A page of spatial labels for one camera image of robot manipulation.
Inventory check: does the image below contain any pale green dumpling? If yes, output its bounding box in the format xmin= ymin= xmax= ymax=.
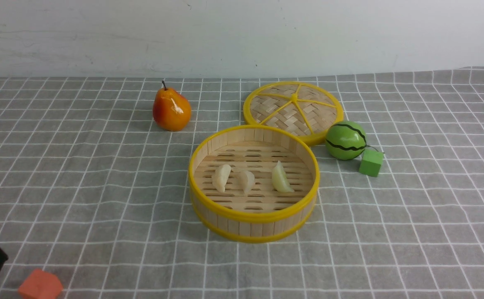
xmin=271 ymin=161 xmax=294 ymax=193

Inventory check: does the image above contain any grey checked tablecloth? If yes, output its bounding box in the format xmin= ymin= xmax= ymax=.
xmin=0 ymin=68 xmax=484 ymax=299

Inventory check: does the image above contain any orange red toy pear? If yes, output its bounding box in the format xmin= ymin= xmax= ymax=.
xmin=152 ymin=81 xmax=192 ymax=131

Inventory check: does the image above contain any bamboo steamer tray yellow rim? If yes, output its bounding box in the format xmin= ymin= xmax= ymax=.
xmin=187 ymin=125 xmax=320 ymax=243

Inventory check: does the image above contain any orange cube block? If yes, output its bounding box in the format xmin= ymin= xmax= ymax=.
xmin=18 ymin=268 xmax=64 ymax=299

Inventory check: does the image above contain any green cube block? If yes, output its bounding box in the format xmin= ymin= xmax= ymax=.
xmin=358 ymin=148 xmax=384 ymax=177

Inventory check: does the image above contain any green striped toy watermelon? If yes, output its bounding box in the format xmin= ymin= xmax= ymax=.
xmin=325 ymin=120 xmax=366 ymax=160

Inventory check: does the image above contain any woven bamboo steamer lid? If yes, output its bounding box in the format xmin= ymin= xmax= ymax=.
xmin=243 ymin=81 xmax=344 ymax=146

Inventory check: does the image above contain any white dumpling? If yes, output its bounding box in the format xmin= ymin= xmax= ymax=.
xmin=236 ymin=170 xmax=255 ymax=196
xmin=211 ymin=164 xmax=231 ymax=193

